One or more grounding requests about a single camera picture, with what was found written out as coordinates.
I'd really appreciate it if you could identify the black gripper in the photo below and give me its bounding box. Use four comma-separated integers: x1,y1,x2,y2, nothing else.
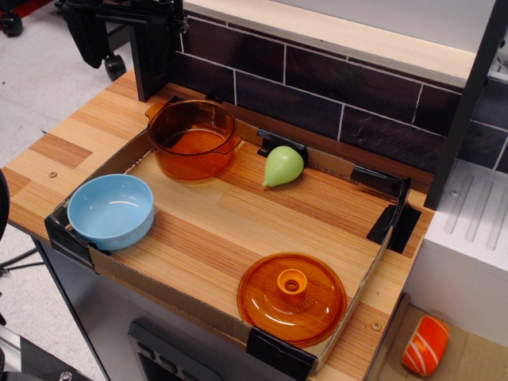
56,1,187,68

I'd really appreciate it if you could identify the green toy pear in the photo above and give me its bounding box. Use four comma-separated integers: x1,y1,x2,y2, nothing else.
263,146,304,187

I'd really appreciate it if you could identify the light blue bowl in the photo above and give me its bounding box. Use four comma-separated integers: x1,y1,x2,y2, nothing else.
67,174,155,252

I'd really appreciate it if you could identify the black chair caster wheel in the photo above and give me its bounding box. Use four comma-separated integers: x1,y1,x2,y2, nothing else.
104,53,126,82

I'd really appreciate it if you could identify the black caster wheel far left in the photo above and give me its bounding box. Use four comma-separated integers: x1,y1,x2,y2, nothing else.
1,11,23,37

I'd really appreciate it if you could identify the orange transparent pot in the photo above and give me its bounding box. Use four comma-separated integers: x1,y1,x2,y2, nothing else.
145,99,241,182

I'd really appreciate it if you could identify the light wooden shelf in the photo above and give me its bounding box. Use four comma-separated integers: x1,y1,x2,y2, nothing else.
183,0,476,88

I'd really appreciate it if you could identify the cardboard fence with black tape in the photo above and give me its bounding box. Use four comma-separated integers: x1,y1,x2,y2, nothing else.
44,94,422,376

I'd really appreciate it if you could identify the toy oven control panel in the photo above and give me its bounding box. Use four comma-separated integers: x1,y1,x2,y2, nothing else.
128,321,221,381

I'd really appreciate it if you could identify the orange transparent pot lid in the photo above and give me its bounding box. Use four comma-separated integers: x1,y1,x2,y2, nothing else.
237,252,347,348

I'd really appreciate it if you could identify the white toy sink drainer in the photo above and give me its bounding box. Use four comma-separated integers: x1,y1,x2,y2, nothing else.
405,160,507,346

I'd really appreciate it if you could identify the orange salmon sushi toy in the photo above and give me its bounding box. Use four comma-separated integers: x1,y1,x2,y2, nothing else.
402,315,450,377

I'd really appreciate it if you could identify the black vertical post left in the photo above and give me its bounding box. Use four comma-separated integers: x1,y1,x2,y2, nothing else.
129,20,179,102

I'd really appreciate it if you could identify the dark grey vertical post right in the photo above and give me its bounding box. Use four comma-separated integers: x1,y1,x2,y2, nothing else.
425,0,507,210

